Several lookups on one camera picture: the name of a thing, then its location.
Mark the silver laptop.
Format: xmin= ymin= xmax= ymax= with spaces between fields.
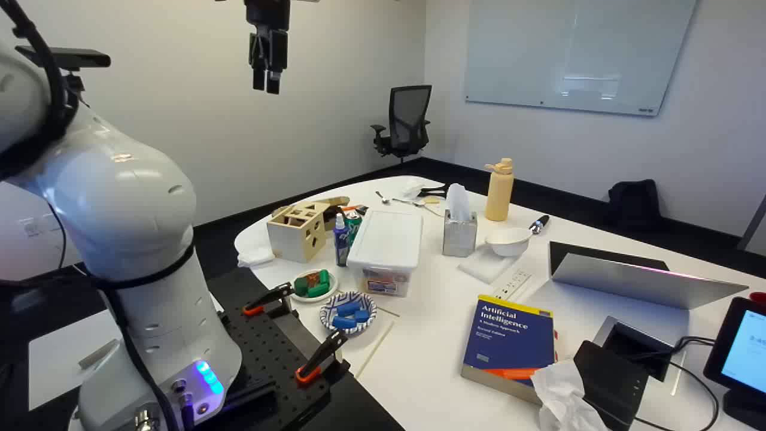
xmin=526 ymin=241 xmax=745 ymax=342

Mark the white tissue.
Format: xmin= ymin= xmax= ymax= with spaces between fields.
xmin=530 ymin=360 xmax=608 ymax=431

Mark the black backpack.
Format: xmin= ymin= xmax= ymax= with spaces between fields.
xmin=608 ymin=180 xmax=663 ymax=233

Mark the white bowl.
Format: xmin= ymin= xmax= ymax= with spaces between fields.
xmin=485 ymin=227 xmax=530 ymax=259

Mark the black orange clamp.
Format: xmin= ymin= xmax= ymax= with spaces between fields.
xmin=242 ymin=283 xmax=295 ymax=319
xmin=295 ymin=330 xmax=348 ymax=386

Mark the wall whiteboard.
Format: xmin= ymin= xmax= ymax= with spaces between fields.
xmin=463 ymin=0 xmax=698 ymax=117

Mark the white plate green item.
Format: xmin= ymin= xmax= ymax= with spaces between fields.
xmin=291 ymin=268 xmax=338 ymax=304

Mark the blue patterned plate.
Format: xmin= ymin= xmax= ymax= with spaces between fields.
xmin=319 ymin=293 xmax=375 ymax=336

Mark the grey tissue box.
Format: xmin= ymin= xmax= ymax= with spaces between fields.
xmin=442 ymin=183 xmax=475 ymax=257

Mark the black camera on stand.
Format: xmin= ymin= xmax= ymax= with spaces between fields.
xmin=53 ymin=47 xmax=109 ymax=94

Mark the blue textbook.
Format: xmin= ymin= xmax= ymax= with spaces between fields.
xmin=460 ymin=295 xmax=556 ymax=404

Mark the wooden shape sorter box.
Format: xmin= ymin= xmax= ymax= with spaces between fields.
xmin=266 ymin=197 xmax=347 ymax=264

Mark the black power adapter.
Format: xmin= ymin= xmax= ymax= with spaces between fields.
xmin=574 ymin=324 xmax=673 ymax=431

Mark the clear plastic storage box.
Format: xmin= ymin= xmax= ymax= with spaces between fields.
xmin=347 ymin=208 xmax=420 ymax=298

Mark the black office chair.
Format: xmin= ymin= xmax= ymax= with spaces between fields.
xmin=372 ymin=84 xmax=431 ymax=161

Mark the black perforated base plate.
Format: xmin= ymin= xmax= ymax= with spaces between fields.
xmin=195 ymin=271 xmax=401 ymax=431

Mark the blue spray bottle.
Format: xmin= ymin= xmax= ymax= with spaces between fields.
xmin=332 ymin=214 xmax=348 ymax=268

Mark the white cloth on table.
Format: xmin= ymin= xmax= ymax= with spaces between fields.
xmin=234 ymin=227 xmax=274 ymax=268

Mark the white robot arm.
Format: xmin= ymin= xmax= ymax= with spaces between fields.
xmin=0 ymin=0 xmax=242 ymax=431

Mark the black tablet screen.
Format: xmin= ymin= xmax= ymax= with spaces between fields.
xmin=704 ymin=298 xmax=766 ymax=431

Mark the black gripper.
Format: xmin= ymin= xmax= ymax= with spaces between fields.
xmin=244 ymin=0 xmax=289 ymax=96

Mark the tan water bottle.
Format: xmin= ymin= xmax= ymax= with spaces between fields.
xmin=483 ymin=159 xmax=514 ymax=222

